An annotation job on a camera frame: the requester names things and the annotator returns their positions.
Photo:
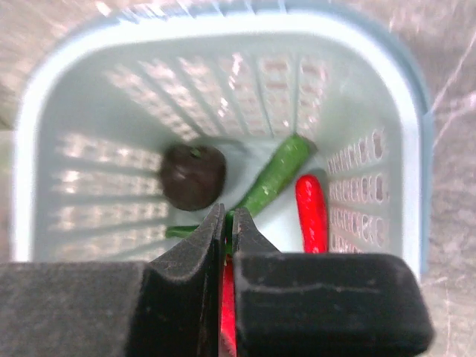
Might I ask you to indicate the light blue plastic basket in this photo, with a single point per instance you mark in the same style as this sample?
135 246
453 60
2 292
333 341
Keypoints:
99 112

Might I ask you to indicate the dark toy mangosteen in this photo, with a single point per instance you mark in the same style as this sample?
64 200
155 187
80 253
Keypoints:
192 177

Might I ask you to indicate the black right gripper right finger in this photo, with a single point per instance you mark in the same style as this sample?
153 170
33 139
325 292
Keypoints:
297 304

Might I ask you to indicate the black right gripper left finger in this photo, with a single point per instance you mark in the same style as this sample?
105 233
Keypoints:
168 307

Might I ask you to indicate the red toy chili pepper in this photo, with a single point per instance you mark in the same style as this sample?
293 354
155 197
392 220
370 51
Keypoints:
312 212
227 310

